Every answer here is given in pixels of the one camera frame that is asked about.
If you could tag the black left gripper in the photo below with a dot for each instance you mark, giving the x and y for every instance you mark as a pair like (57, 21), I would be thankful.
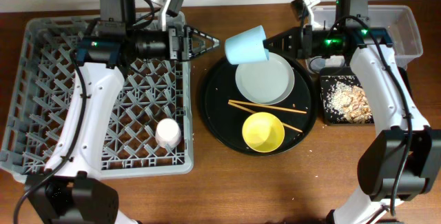
(187, 34)

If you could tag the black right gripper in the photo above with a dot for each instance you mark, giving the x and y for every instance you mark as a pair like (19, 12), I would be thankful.
(300, 37)

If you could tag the light blue plastic cup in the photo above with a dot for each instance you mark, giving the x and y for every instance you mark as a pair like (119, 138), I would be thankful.
(247, 47)

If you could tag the food scraps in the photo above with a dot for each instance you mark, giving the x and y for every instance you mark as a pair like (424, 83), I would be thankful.
(348, 103)

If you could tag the yellow plastic bowl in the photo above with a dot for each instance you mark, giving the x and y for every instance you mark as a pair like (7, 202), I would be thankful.
(263, 132)

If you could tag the pink plastic cup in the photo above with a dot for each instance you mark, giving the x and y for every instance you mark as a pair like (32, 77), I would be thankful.
(168, 133)

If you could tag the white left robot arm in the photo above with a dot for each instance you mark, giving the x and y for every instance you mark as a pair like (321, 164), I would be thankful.
(70, 190)

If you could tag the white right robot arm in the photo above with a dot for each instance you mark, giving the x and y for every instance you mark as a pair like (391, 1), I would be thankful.
(404, 159)

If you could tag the grey dishwasher rack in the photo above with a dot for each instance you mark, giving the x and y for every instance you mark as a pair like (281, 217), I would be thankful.
(42, 92)

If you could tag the grey round plate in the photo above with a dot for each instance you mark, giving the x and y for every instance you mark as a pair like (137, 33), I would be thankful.
(268, 82)

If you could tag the wooden chopstick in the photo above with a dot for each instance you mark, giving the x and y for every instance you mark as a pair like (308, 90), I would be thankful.
(267, 106)
(253, 112)

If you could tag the round black tray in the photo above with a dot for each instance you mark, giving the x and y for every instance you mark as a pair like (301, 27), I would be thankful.
(225, 121)

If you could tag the black rectangular tray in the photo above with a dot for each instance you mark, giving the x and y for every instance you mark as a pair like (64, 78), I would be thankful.
(332, 79)

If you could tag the clear plastic bin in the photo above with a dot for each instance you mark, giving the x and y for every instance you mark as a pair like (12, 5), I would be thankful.
(399, 22)

